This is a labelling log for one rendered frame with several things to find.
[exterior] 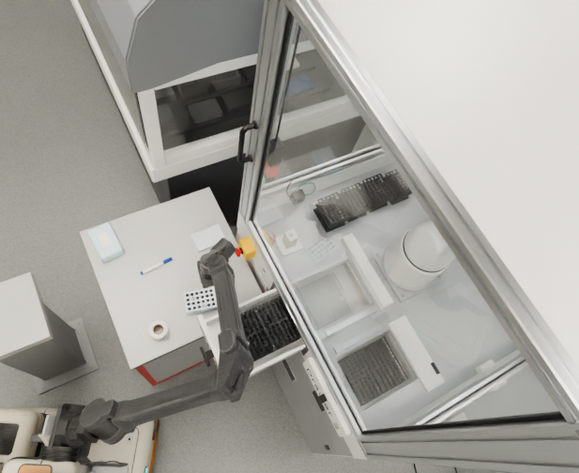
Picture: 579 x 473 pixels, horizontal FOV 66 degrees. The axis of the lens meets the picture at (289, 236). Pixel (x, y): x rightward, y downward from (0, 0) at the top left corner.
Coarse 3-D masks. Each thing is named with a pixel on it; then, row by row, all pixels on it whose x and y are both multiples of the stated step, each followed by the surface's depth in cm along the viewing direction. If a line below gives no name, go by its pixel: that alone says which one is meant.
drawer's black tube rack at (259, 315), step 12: (276, 300) 175; (252, 312) 172; (264, 312) 169; (276, 312) 173; (252, 324) 166; (264, 324) 167; (276, 324) 168; (288, 324) 169; (252, 336) 164; (264, 336) 168; (276, 336) 166; (288, 336) 169; (300, 336) 167; (252, 348) 162; (264, 348) 163; (276, 348) 164
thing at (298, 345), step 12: (276, 288) 174; (252, 300) 171; (264, 300) 177; (240, 312) 174; (216, 324) 170; (216, 336) 169; (288, 348) 171; (300, 348) 166; (264, 360) 168; (276, 360) 163; (252, 372) 160
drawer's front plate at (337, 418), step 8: (312, 360) 161; (312, 368) 160; (312, 376) 164; (320, 376) 159; (312, 384) 168; (320, 384) 159; (320, 392) 163; (328, 392) 157; (328, 400) 157; (328, 408) 161; (336, 408) 156; (328, 416) 164; (336, 416) 155; (336, 424) 159; (344, 424) 154; (344, 432) 153
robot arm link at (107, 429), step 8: (80, 424) 113; (104, 424) 110; (112, 424) 112; (80, 432) 111; (88, 432) 111; (96, 432) 110; (104, 432) 111; (112, 432) 112; (88, 440) 113; (96, 440) 113
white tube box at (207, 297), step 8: (208, 288) 180; (184, 296) 177; (192, 296) 178; (200, 296) 178; (208, 296) 179; (192, 304) 179; (200, 304) 177; (208, 304) 179; (216, 304) 178; (192, 312) 175; (200, 312) 178
